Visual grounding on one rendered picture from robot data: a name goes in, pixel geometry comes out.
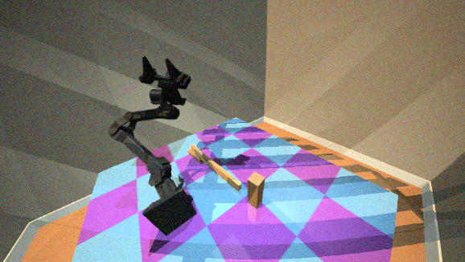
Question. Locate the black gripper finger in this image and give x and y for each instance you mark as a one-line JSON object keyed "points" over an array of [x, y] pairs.
{"points": [[175, 75], [147, 68]]}

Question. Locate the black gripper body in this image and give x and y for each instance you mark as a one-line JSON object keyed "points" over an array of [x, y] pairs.
{"points": [[164, 82]]}

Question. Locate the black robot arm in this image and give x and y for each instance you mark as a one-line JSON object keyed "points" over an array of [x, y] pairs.
{"points": [[159, 168]]}

